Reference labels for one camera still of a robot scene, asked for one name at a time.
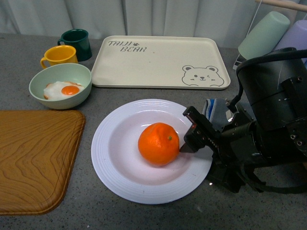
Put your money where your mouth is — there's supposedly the grey blue folded cloth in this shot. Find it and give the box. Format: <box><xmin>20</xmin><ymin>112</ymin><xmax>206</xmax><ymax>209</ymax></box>
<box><xmin>202</xmin><ymin>98</ymin><xmax>228</xmax><ymax>131</ymax></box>

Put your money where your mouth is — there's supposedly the light green cup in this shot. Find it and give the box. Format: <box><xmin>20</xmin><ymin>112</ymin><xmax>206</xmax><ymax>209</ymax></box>
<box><xmin>238</xmin><ymin>11</ymin><xmax>290</xmax><ymax>60</ymax></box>

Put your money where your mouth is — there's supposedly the beige bear tray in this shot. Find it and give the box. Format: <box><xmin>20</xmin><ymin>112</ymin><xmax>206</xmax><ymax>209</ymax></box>
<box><xmin>92</xmin><ymin>35</ymin><xmax>231</xmax><ymax>90</ymax></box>

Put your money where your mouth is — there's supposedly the fake fried egg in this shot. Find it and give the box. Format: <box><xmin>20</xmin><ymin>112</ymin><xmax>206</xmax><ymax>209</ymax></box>
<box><xmin>43</xmin><ymin>81</ymin><xmax>84</xmax><ymax>100</ymax></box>

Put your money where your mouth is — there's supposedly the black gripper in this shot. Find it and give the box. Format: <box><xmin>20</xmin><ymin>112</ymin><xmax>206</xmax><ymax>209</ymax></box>
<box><xmin>180</xmin><ymin>106</ymin><xmax>276</xmax><ymax>193</ymax></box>

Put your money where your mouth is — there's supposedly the white round plate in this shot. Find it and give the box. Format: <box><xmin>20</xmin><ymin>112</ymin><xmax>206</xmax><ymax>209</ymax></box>
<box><xmin>91</xmin><ymin>99</ymin><xmax>213</xmax><ymax>204</ymax></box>

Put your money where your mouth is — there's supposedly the clear acrylic cup rack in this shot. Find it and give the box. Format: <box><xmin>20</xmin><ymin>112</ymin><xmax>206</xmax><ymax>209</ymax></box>
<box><xmin>233</xmin><ymin>3</ymin><xmax>298</xmax><ymax>69</ymax></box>

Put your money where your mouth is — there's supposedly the wooden cutting board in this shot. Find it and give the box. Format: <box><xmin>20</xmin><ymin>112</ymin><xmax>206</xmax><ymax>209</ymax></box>
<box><xmin>0</xmin><ymin>110</ymin><xmax>86</xmax><ymax>216</ymax></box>

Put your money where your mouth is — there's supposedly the wooden rack rod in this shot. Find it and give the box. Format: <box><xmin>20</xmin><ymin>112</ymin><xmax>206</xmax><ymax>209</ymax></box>
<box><xmin>255</xmin><ymin>0</ymin><xmax>307</xmax><ymax>12</ymax></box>

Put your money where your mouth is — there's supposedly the orange mandarin fruit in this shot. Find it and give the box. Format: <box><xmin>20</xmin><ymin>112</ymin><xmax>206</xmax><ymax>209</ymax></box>
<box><xmin>138</xmin><ymin>123</ymin><xmax>179</xmax><ymax>166</ymax></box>

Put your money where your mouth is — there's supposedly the dark green mug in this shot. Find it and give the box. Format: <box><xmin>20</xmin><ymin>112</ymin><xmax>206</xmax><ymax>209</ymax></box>
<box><xmin>58</xmin><ymin>29</ymin><xmax>92</xmax><ymax>62</ymax></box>

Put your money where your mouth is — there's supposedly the lilac cup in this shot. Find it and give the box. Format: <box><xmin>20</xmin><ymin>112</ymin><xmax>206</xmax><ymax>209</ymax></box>
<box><xmin>273</xmin><ymin>20</ymin><xmax>307</xmax><ymax>51</ymax></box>

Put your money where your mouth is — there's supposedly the yellow mug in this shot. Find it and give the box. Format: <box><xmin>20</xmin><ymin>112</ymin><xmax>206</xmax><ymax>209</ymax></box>
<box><xmin>40</xmin><ymin>45</ymin><xmax>78</xmax><ymax>69</ymax></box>

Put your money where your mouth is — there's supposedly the light green bowl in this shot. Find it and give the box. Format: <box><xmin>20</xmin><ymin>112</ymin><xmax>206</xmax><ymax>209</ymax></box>
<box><xmin>29</xmin><ymin>63</ymin><xmax>92</xmax><ymax>110</ymax></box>

